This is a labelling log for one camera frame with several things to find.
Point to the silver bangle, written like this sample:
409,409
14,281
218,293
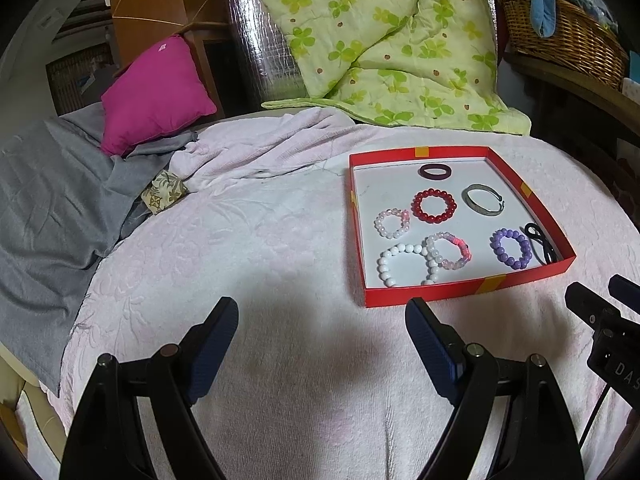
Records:
470,202

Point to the maroon bangle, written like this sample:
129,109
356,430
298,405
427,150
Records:
422,174

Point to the pale pink towel blanket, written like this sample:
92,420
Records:
250,240

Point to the green clover print blanket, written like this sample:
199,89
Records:
375,35

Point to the red cardboard box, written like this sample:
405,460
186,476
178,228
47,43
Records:
425,294

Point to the wicker basket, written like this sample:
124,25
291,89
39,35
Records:
575,45

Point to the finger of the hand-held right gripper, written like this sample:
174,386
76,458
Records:
625,290
585,302

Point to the grey cloth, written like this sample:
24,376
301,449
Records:
50,200

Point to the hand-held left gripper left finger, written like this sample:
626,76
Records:
215,350

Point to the small patterned pouch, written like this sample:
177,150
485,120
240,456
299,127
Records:
165,192

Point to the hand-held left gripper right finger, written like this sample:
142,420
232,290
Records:
430,345

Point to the woven storage drawer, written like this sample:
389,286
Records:
70,85

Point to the blue cloth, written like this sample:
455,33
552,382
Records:
545,5

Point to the magenta pillow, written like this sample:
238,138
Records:
155,90

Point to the wooden shelf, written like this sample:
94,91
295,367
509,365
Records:
575,85

